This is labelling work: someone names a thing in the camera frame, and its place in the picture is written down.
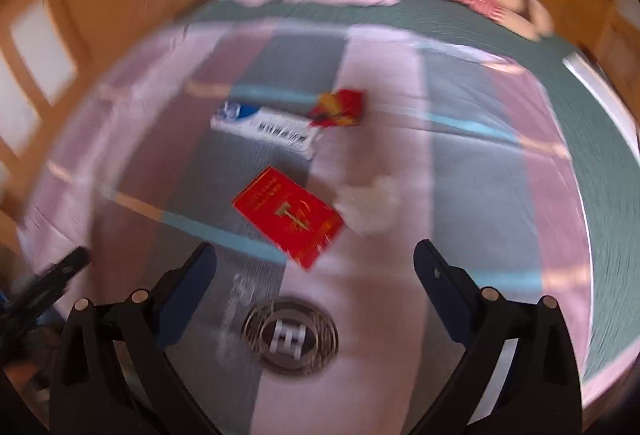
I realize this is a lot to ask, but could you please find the small red wrapper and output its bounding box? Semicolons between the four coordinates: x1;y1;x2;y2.
307;88;367;129

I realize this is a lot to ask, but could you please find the green patterned bed mat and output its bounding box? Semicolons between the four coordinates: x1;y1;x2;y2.
185;0;640;383

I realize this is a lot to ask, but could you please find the pink grey checked sheet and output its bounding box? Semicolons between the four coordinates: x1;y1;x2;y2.
20;17;596;435

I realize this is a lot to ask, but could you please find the red cardboard box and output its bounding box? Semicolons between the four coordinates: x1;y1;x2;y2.
232;166;346;271

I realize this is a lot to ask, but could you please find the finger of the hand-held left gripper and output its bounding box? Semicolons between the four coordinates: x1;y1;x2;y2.
10;246;92;316

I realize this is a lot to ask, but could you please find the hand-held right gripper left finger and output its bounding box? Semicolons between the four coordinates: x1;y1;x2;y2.
50;242;218;435

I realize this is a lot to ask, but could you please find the crumpled white tissue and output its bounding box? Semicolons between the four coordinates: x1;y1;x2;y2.
333;175;402;237

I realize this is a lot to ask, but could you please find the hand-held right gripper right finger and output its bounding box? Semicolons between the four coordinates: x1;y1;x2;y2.
412;239;583;435

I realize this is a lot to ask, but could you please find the wooden bunk bed frame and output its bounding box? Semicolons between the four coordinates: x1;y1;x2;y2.
0;0;640;226

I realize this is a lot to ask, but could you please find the white and blue carton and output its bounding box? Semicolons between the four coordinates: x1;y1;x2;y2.
210;99;322;162

